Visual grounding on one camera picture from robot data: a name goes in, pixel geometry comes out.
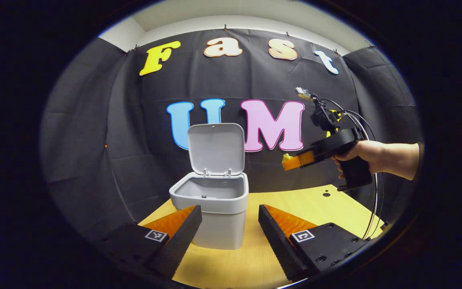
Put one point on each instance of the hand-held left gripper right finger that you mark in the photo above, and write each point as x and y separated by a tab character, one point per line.
277	241

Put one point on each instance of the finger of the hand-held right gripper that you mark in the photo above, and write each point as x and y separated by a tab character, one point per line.
301	159

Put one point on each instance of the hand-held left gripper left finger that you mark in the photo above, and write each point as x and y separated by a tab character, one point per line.
183	241

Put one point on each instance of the yellow paper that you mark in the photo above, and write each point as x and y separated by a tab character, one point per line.
286	156

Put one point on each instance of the grey desktop garbage bin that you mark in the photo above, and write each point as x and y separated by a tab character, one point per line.
219	224

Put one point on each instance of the wooden desktop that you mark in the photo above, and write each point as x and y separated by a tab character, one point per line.
295	204

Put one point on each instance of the black backdrop cloth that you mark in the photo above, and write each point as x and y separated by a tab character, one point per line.
134	120

